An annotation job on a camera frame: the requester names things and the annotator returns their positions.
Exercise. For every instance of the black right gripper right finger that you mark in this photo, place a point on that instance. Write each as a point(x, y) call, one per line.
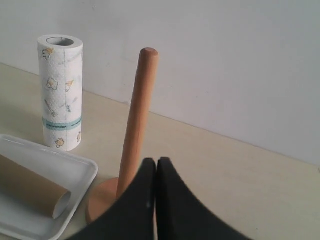
point(180, 215)

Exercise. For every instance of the printed white paper towel roll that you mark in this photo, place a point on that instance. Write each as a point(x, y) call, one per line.
point(60, 60)

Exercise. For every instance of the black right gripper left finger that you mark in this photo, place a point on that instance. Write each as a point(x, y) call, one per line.
point(131, 217)

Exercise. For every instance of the white rectangular plastic tray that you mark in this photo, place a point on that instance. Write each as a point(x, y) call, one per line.
point(73, 172)

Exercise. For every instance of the brown cardboard tube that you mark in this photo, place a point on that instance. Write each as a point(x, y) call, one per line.
point(32, 189)

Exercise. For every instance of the wooden paper towel holder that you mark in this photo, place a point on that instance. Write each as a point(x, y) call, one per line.
point(106, 193)

